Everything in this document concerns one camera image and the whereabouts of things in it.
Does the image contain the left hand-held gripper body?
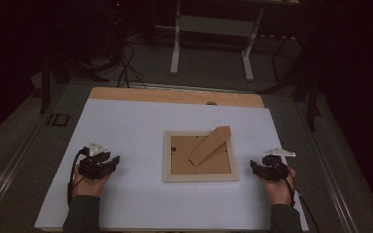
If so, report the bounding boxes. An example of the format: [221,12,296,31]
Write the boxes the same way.
[78,140,111,182]

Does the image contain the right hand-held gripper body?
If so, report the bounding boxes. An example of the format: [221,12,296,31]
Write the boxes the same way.
[261,148,297,183]

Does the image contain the pale wooden picture frame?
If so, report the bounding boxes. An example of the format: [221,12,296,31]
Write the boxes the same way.
[162,125,241,184]

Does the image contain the person's left hand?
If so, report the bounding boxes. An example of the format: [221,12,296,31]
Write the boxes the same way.
[72,164,111,198]

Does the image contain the person's right hand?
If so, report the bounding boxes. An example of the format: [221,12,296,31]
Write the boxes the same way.
[260,166,297,207]

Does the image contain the white table mat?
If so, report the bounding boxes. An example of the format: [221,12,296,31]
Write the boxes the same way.
[33,97,309,233]

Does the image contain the floor socket plate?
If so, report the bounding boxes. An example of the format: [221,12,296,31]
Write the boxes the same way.
[47,113,71,127]

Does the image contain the black metal stand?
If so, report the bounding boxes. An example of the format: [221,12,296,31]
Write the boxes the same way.
[38,48,111,115]
[255,32,322,132]

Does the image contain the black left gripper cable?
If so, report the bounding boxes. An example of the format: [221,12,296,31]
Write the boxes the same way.
[66,149,90,207]

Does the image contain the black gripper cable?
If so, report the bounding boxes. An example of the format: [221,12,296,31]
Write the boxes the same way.
[66,149,90,207]
[271,160,321,233]

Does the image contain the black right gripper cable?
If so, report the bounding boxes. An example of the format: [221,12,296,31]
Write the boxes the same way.
[271,160,321,233]

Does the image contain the metal floor rail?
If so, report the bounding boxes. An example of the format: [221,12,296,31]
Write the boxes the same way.
[0,122,48,224]
[294,102,361,233]

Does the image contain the black floor cables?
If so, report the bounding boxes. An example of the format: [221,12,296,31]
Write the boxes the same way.
[116,41,149,89]

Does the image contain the white metal desk frame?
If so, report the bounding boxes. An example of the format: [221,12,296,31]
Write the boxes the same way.
[169,0,266,83]

